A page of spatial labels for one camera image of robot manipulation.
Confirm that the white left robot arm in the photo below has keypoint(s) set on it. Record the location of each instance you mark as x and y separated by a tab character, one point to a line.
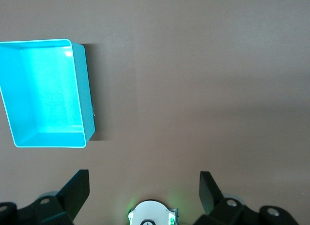
150	213

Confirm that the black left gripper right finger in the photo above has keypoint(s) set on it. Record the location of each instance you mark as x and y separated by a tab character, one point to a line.
213	198

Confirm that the teal plastic storage bin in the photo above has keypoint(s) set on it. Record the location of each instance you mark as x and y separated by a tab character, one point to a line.
48	94

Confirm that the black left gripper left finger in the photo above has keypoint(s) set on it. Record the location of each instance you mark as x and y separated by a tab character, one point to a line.
70	196

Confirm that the brown table mat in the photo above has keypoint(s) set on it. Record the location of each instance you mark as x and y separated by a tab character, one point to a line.
193	89

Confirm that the small chrome bumper piece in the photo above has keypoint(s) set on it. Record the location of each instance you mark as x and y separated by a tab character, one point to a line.
93	111

